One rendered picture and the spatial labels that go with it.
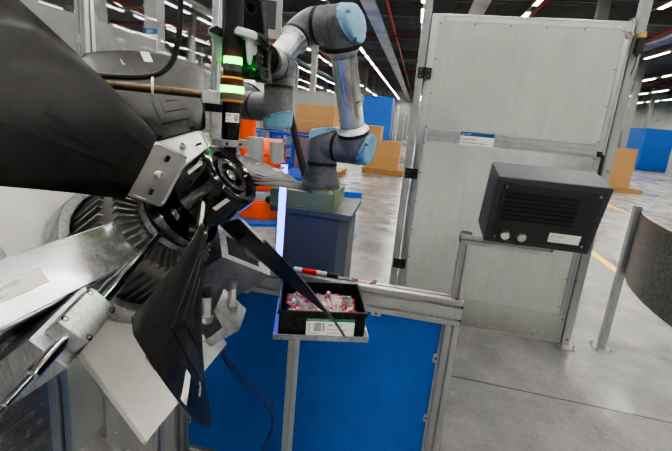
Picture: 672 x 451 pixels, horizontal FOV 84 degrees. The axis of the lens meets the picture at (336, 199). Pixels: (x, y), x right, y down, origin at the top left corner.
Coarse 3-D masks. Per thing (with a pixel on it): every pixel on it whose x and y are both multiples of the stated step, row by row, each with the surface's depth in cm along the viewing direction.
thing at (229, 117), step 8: (224, 104) 70; (232, 104) 69; (240, 104) 71; (224, 112) 70; (232, 112) 70; (240, 112) 71; (224, 120) 70; (232, 120) 70; (240, 120) 72; (224, 128) 71; (232, 128) 71; (224, 136) 71; (232, 136) 71; (232, 152) 72
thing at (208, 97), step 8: (208, 96) 68; (216, 96) 68; (208, 104) 68; (216, 104) 68; (216, 112) 69; (216, 120) 69; (216, 128) 70; (216, 136) 70; (216, 144) 70; (224, 144) 69; (232, 144) 69; (240, 144) 70; (248, 144) 73
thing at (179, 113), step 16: (96, 64) 69; (112, 64) 71; (144, 64) 74; (160, 64) 76; (176, 64) 78; (192, 64) 82; (112, 80) 69; (128, 80) 70; (144, 80) 72; (160, 80) 73; (176, 80) 75; (192, 80) 77; (128, 96) 69; (144, 96) 70; (160, 96) 71; (176, 96) 72; (144, 112) 68; (160, 112) 69; (176, 112) 70; (192, 112) 71; (160, 128) 67; (176, 128) 68; (192, 128) 69
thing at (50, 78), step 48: (0, 0) 41; (0, 48) 41; (48, 48) 44; (0, 96) 40; (48, 96) 44; (96, 96) 49; (0, 144) 41; (48, 144) 45; (96, 144) 49; (144, 144) 54; (96, 192) 50
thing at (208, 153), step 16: (192, 160) 61; (208, 160) 59; (224, 160) 64; (192, 176) 59; (208, 176) 58; (224, 176) 61; (240, 176) 66; (176, 192) 60; (192, 192) 59; (208, 192) 58; (224, 192) 59; (240, 192) 63; (160, 208) 60; (176, 208) 62; (192, 208) 60; (208, 208) 60; (224, 208) 60; (240, 208) 62; (160, 224) 60; (176, 224) 61; (192, 224) 63; (208, 224) 62; (176, 240) 61; (208, 240) 66
